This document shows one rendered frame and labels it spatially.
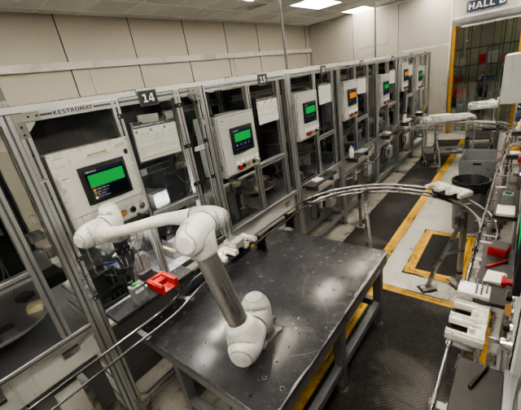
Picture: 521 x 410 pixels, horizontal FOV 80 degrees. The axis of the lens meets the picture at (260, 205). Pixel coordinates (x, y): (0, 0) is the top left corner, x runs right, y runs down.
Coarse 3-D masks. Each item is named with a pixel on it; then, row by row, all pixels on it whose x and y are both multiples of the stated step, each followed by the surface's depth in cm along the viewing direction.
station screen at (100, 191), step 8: (96, 168) 162; (104, 168) 165; (88, 176) 159; (88, 184) 159; (104, 184) 166; (112, 184) 169; (120, 184) 173; (128, 184) 176; (96, 192) 163; (104, 192) 166; (112, 192) 170; (96, 200) 164
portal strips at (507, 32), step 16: (512, 16) 662; (464, 32) 719; (480, 32) 702; (496, 32) 687; (512, 32) 671; (464, 48) 730; (496, 48) 697; (512, 48) 680; (464, 64) 741; (496, 64) 707; (464, 80) 752; (496, 80) 717; (464, 96) 764; (496, 96) 728; (496, 112) 741; (464, 128) 790
